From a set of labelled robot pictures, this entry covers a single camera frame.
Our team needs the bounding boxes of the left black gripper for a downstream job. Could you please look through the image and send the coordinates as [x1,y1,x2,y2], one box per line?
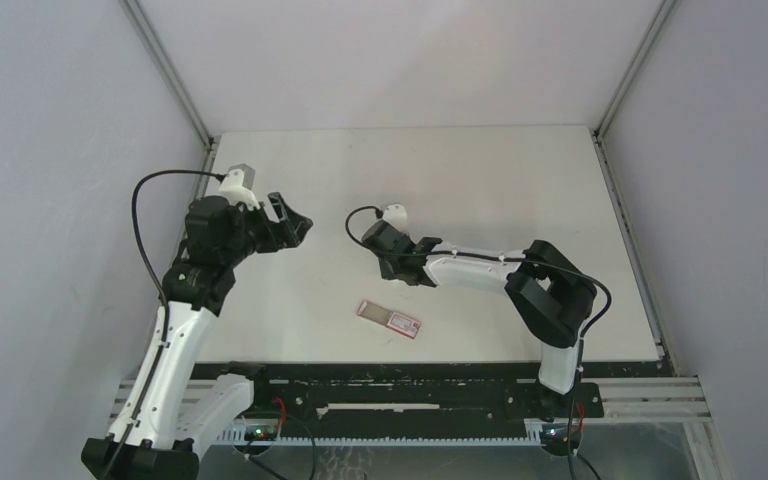
[220,192,311,267]

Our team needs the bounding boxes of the red white staple box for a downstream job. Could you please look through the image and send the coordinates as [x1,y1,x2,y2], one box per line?
[356,300,421,339]

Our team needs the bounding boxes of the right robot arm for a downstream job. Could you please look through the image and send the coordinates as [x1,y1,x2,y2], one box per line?
[355,220,612,416]

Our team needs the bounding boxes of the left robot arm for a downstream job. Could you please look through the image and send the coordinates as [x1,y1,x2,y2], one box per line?
[81,192,314,479]

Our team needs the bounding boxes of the left circuit board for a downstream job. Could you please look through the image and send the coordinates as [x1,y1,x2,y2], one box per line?
[244,426,279,443]

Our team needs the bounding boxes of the circuit board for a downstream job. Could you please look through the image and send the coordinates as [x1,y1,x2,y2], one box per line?
[541,424,582,448]
[244,426,279,443]

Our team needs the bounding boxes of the right circuit board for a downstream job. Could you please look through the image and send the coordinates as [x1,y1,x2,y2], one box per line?
[541,424,582,448]

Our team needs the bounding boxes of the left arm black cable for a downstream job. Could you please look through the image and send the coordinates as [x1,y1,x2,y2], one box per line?
[95,170,226,480]

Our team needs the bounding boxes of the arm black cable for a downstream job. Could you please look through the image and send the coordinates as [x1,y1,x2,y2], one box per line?
[344,205,614,480]
[95,170,226,480]

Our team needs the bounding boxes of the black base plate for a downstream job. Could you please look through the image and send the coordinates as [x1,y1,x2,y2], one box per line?
[142,360,673,441]

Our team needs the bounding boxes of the white cable duct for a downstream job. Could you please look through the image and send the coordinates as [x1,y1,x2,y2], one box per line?
[214,425,548,447]

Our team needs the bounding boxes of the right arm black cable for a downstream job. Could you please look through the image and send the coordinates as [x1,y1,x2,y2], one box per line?
[344,205,614,480]

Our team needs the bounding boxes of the left corner aluminium post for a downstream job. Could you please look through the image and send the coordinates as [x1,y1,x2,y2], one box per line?
[118,0,216,150]

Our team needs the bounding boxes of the corner aluminium post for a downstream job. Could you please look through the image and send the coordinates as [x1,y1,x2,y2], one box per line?
[118,0,216,150]
[592,0,681,143]

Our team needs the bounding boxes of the right corner aluminium post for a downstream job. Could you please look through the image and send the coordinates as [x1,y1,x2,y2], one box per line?
[592,0,681,143]

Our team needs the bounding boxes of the aluminium rail frame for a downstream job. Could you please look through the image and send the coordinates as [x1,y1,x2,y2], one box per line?
[108,377,713,425]

